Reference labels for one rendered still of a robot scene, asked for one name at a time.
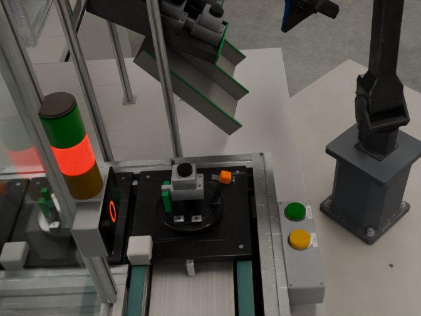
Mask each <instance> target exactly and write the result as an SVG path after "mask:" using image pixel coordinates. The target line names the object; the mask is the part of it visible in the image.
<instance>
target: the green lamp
mask: <svg viewBox="0 0 421 316"><path fill-rule="evenodd" d="M39 119H40V121H41V124H42V126H43V128H44V131H45V133H46V136H47V138H48V141H49V144H50V145H51V146H52V147H54V148H57V149H68V148H71V147H74V146H76V145H78V144H79V143H80V142H81V141H82V140H83V139H84V138H85V136H86V129H85V126H84V123H83V120H82V117H81V114H80V111H79V108H78V104H77V103H76V106H75V108H74V109H73V110H72V111H71V112H70V113H69V114H68V115H65V116H64V117H61V118H56V119H47V118H42V117H40V116H39Z"/></svg>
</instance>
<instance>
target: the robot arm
mask: <svg viewBox="0 0 421 316"><path fill-rule="evenodd" d="M284 1H285V9H284V16H283V22H282V26H281V31H282V32H284V33H287V32H288V31H289V30H291V29H292V28H293V27H295V26H296V25H297V24H299V23H300V22H302V20H304V19H306V18H307V17H309V16H311V15H312V14H313V13H315V14H316V13H317V12H319V13H321V14H324V15H326V16H328V17H330V18H332V19H335V18H336V16H337V14H338V13H339V5H337V4H335V3H333V2H331V1H330V0H284ZM403 5H404V0H373V15H372V30H371V39H370V55H369V64H368V71H367V72H366V73H364V74H361V75H358V77H357V79H356V92H355V94H356V97H355V118H356V122H357V123H358V125H357V129H358V130H359V134H358V139H359V141H358V142H356V143H355V145H354V146H355V147H356V148H357V149H359V150H360V151H362V152H364V153H366V154H367V155H369V156H370V157H372V158H374V159H376V160H377V161H382V160H384V158H386V157H387V156H388V155H389V154H391V153H392V152H393V151H394V150H395V149H396V148H398V147H399V143H397V142H396V140H397V135H398V130H399V127H401V126H406V125H408V123H409V121H410V117H409V114H408V109H407V104H406V101H405V97H404V94H403V84H402V82H401V81H400V79H399V77H398V76H397V60H398V49H399V43H400V33H401V27H402V16H403Z"/></svg>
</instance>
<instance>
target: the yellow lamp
mask: <svg viewBox="0 0 421 316"><path fill-rule="evenodd" d="M62 175H63V178H64V180H65V183H66V185H67V187H68V190H69V192H70V195H71V196H72V197H73V198H75V199H79V200H84V199H89V198H92V197H94V196H96V195H97V194H98V193H99V192H100V191H101V189H102V187H103V180H102V178H101V174H100V171H99V168H98V165H97V163H96V160H95V163H94V165H93V167H92V168H91V169H90V170H88V171H86V172H85V173H83V174H80V175H76V176H69V175H66V174H63V173H62Z"/></svg>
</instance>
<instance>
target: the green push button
mask: <svg viewBox="0 0 421 316"><path fill-rule="evenodd" d="M305 214H306V209H305V207H304V206H303V205H302V204H301V203H290V204H288V205H287V207H286V215H287V216H288V217H289V218H290V219H293V220H299V219H302V218H303V217H304V216H305Z"/></svg>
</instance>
